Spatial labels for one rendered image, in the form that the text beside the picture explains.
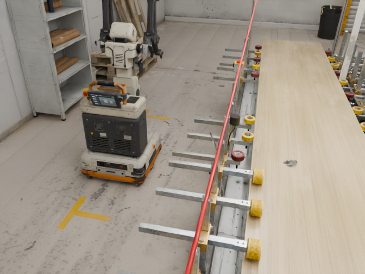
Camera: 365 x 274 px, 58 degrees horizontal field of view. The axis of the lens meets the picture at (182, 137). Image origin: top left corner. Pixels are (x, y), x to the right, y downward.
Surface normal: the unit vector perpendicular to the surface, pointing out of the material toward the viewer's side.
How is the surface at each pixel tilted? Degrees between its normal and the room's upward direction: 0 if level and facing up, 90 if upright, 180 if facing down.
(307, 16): 90
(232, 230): 0
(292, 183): 0
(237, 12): 90
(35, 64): 90
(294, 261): 0
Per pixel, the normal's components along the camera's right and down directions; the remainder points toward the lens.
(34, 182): 0.01, -0.86
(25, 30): -0.22, 0.50
